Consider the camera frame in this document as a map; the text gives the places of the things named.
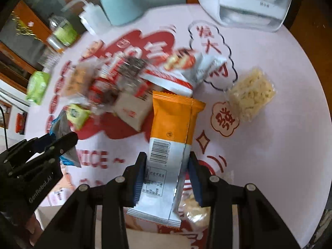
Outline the clear drinking glass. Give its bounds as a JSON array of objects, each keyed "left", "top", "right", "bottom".
[{"left": 37, "top": 47, "right": 62, "bottom": 70}]

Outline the small green candy packet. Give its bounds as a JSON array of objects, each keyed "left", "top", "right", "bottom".
[{"left": 65, "top": 104, "right": 91, "bottom": 131}]

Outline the orange white snack bar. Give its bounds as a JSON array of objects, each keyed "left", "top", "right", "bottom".
[{"left": 128, "top": 91, "right": 205, "bottom": 228}]

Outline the biscuit pack clear wrapper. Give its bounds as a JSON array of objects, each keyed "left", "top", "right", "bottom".
[{"left": 60, "top": 62, "right": 96, "bottom": 98}]

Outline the red mixed nut packet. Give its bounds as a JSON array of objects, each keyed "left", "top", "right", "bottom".
[{"left": 87, "top": 78, "right": 120, "bottom": 107}]

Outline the white storage cabinet box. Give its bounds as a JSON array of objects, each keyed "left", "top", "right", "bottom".
[{"left": 198, "top": 0, "right": 292, "bottom": 32}]

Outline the beige soda cracker pack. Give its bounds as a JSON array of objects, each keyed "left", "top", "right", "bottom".
[{"left": 113, "top": 89, "right": 153, "bottom": 132}]

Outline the blue snack packet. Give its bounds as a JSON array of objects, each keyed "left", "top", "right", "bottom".
[{"left": 50, "top": 109, "right": 81, "bottom": 167}]

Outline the white squeeze bottle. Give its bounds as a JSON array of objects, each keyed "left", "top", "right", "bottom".
[{"left": 61, "top": 0, "right": 111, "bottom": 35}]

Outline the red lid jar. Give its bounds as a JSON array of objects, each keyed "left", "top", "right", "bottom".
[{"left": 15, "top": 112, "right": 27, "bottom": 135}]

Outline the green label glass bottle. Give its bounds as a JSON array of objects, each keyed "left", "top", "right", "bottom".
[{"left": 48, "top": 14, "right": 79, "bottom": 47}]

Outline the white plastic bin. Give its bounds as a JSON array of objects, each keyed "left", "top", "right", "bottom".
[{"left": 35, "top": 206, "right": 206, "bottom": 248}]

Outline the puffed rice snack bag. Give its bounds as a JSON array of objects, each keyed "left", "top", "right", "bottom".
[{"left": 226, "top": 67, "right": 276, "bottom": 122}]

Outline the dark dried fruit packet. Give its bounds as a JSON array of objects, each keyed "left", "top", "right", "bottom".
[{"left": 116, "top": 56, "right": 148, "bottom": 93}]

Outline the red white snack bag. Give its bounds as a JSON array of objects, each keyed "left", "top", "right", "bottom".
[{"left": 140, "top": 48, "right": 227, "bottom": 97}]

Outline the person left hand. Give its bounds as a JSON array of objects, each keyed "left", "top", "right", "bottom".
[{"left": 25, "top": 213, "right": 43, "bottom": 242}]

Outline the green tissue pack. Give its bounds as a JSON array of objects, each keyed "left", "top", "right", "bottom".
[{"left": 26, "top": 71, "right": 51, "bottom": 105}]

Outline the teal canister brown lid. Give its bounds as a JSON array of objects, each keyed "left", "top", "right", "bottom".
[{"left": 100, "top": 0, "right": 145, "bottom": 26}]

